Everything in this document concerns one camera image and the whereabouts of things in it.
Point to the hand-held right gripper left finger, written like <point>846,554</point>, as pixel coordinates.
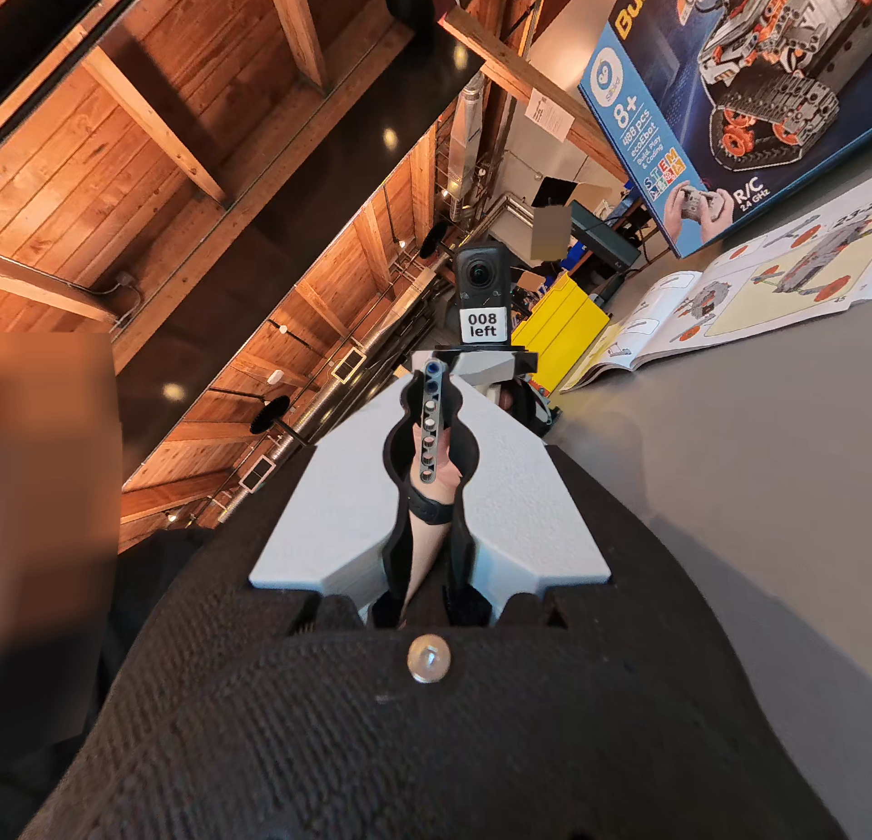
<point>327,506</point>

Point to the blue connector pin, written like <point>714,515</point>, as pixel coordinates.
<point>431,364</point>

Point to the black wristband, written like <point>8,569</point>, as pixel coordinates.
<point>429,509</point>

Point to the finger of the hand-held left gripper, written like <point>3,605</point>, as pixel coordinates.
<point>487,368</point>

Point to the yellow plastic bin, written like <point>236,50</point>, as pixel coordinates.
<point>565,329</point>

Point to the dark green case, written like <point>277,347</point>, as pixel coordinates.
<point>606,240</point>

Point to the person's left hand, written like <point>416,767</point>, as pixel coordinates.
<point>455,475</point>

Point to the grey holed building beam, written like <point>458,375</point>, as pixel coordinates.
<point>430,438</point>

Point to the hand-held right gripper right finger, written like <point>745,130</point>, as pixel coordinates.
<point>531,506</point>

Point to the grey desk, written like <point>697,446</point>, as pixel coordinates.
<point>749,513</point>

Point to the robot kit box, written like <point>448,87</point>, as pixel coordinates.
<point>681,70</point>

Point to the open instruction booklet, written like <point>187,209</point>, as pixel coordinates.
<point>749,295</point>

